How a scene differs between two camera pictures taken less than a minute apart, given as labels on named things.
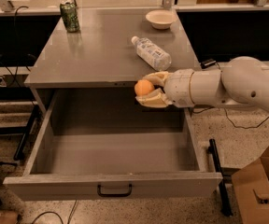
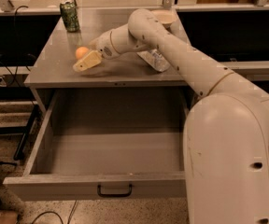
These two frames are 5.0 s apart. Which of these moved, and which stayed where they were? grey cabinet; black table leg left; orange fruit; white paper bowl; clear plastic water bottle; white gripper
Moved: orange fruit; white gripper
Stayed: black table leg left; grey cabinet; white paper bowl; clear plastic water bottle
